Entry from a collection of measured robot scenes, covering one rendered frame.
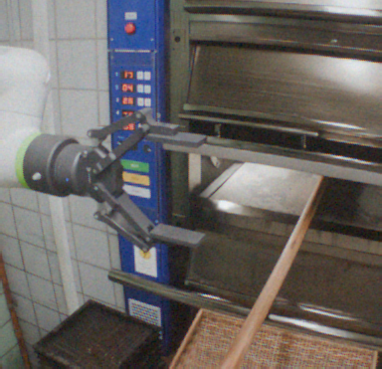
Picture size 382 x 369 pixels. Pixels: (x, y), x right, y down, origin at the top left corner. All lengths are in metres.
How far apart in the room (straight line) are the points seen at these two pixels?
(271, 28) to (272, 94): 0.16
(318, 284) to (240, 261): 0.24
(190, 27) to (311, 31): 0.30
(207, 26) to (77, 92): 0.46
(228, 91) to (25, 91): 0.55
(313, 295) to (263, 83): 0.59
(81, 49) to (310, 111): 0.67
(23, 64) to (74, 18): 0.62
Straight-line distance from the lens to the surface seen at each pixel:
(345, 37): 1.04
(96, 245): 1.53
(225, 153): 1.00
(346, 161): 0.94
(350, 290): 1.26
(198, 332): 1.43
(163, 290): 0.94
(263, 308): 0.84
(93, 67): 1.31
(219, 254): 1.31
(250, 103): 1.09
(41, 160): 0.66
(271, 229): 1.21
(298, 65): 1.08
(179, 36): 1.16
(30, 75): 0.74
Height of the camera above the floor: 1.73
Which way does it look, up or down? 23 degrees down
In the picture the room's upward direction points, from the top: straight up
